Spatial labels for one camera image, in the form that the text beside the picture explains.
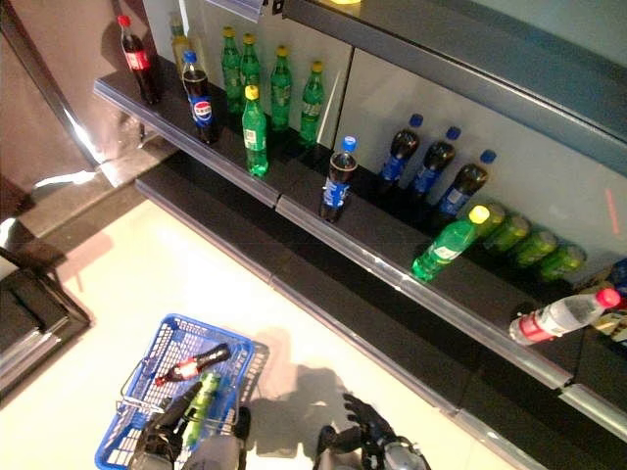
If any Pepsi bottle round logo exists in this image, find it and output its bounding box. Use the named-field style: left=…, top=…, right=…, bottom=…
left=181, top=49, right=220, bottom=147

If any Oreo wafer roll box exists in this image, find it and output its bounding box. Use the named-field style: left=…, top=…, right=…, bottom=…
left=590, top=307, right=627, bottom=344

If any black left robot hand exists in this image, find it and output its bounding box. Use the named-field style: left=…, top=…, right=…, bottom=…
left=127, top=380, right=204, bottom=470

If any blue Oreo box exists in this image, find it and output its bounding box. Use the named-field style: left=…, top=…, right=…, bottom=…
left=604, top=258, right=627, bottom=298

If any silver left robot leg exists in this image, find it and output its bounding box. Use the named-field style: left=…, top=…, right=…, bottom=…
left=184, top=404, right=253, bottom=470

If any dark grey shelf board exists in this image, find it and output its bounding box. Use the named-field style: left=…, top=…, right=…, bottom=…
left=282, top=0, right=627, bottom=165

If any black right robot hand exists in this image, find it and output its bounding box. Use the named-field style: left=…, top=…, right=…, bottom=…
left=313, top=392, right=399, bottom=470

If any black base shelf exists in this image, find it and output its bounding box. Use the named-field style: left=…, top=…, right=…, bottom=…
left=133, top=149, right=540, bottom=470

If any water bottle red cap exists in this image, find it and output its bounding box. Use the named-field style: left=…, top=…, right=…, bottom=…
left=507, top=287, right=623, bottom=348

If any small Coca-Cola bottle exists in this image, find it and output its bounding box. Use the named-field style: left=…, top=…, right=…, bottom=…
left=154, top=342, right=232, bottom=388

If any black shelf with clear rail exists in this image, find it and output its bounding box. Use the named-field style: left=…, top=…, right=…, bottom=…
left=92, top=54, right=627, bottom=445

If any dark display cabinet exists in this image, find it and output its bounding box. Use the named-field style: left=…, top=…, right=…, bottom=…
left=0, top=244, right=94, bottom=410

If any tall Coca-Cola bottle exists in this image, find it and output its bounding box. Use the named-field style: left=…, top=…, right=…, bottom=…
left=116, top=14, right=164, bottom=107

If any blue plastic shopping basket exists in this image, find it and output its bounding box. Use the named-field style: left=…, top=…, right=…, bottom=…
left=93, top=312, right=270, bottom=470

